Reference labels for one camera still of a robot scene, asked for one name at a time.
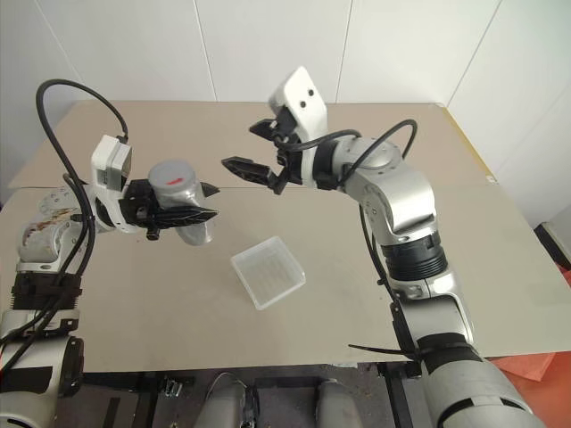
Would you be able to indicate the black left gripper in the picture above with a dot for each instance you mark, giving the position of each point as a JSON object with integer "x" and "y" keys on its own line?
{"x": 136, "y": 200}

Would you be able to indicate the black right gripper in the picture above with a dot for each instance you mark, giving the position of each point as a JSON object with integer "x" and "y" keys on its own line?
{"x": 287, "y": 165}

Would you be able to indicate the grey translucent plastic jar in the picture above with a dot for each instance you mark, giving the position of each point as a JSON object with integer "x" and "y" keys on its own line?
{"x": 196, "y": 234}

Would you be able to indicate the grey jar lid red mark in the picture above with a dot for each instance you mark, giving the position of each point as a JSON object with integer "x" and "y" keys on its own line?
{"x": 171, "y": 176}

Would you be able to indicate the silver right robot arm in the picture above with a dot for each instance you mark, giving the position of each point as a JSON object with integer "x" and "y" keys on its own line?
{"x": 401, "y": 191}

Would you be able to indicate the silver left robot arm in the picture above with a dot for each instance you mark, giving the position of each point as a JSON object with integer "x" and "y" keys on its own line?
{"x": 40, "y": 243}

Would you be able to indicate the clear plastic square box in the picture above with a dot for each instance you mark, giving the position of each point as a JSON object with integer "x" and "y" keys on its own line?
{"x": 267, "y": 273}

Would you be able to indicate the small metal clamp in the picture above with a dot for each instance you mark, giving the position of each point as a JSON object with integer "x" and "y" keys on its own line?
{"x": 171, "y": 387}

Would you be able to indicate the black zip tie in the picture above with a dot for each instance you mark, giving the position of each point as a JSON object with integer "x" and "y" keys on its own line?
{"x": 379, "y": 350}

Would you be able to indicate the dark blue object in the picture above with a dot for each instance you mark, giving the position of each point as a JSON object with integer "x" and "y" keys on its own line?
{"x": 557, "y": 245}

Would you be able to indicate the orange plastic sheet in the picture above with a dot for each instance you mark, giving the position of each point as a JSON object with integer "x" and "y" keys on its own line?
{"x": 526, "y": 370}

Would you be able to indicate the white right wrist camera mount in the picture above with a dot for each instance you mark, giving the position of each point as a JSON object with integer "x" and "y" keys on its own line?
{"x": 303, "y": 104}

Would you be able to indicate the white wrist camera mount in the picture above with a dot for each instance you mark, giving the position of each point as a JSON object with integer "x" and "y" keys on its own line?
{"x": 303, "y": 104}
{"x": 107, "y": 160}

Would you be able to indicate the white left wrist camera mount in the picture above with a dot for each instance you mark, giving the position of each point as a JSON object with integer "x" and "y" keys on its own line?
{"x": 107, "y": 160}

